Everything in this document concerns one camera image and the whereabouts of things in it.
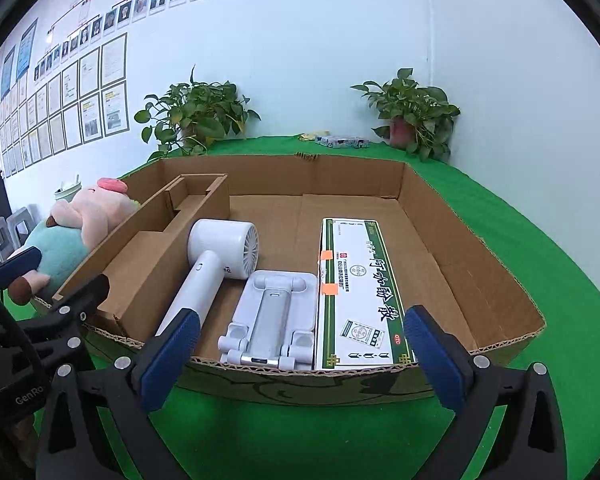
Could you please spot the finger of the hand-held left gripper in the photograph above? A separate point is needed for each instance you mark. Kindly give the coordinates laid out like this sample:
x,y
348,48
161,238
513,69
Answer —
x,y
80,300
17,265

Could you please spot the cardboard divider insert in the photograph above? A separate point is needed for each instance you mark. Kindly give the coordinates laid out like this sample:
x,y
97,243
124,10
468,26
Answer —
x,y
145,265

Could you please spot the blue wall poster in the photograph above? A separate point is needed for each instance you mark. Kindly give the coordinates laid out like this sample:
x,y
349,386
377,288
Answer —
x,y
8,74
27,50

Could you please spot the grey stool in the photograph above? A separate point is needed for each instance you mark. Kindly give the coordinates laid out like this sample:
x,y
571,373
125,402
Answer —
x,y
20,220

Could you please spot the white folding phone stand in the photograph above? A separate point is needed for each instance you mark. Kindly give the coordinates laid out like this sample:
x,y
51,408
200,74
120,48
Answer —
x,y
270,310

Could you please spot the white hair dryer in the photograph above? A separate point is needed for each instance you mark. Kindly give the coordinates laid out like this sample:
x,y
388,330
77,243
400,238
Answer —
x,y
220,245

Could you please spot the yellow packet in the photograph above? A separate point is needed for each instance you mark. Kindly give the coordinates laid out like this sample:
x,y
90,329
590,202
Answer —
x,y
311,136

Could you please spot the pink pig plush toy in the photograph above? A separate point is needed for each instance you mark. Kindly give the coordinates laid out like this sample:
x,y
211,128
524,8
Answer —
x,y
95,215

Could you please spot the large cardboard box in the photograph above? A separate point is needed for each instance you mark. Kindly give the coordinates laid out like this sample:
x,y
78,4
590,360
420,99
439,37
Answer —
x,y
280,215

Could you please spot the white and green medicine box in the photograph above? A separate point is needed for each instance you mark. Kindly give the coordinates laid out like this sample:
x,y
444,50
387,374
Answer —
x,y
360,280

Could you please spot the colourful printed packet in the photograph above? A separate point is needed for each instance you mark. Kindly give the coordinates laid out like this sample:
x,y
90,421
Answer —
x,y
342,142

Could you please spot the bushy potted plant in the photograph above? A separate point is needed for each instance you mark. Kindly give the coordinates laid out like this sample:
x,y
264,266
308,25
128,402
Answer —
x,y
200,110

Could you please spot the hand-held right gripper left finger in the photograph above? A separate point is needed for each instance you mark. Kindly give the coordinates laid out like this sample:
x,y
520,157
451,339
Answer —
x,y
170,355

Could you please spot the potted plant in red pot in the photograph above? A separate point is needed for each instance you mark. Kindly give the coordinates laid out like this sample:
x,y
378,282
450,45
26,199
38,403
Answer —
x,y
415,105

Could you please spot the group of framed wall documents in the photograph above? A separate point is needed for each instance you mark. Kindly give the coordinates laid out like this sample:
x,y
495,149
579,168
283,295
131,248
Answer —
x,y
90,90

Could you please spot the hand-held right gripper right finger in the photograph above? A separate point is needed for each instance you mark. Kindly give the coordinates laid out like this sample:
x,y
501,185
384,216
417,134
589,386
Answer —
x,y
435,360

